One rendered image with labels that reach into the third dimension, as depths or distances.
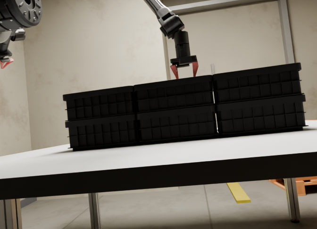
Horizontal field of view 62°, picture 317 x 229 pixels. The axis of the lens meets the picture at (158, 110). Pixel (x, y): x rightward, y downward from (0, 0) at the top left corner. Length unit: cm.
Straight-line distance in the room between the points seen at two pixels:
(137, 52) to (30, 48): 138
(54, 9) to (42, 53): 57
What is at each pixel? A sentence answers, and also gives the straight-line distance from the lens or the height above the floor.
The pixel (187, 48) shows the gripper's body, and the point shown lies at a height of 105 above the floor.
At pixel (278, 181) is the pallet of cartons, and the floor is 2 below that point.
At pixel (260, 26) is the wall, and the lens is 421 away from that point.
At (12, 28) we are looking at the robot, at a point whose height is 106.
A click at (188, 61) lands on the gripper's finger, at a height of 100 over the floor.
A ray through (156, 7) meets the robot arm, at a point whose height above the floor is 125.
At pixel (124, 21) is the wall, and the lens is 342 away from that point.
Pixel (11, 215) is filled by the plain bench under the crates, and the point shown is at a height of 46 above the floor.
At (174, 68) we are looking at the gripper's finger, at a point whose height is 98.
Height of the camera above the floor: 77
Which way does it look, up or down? 3 degrees up
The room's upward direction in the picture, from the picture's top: 6 degrees counter-clockwise
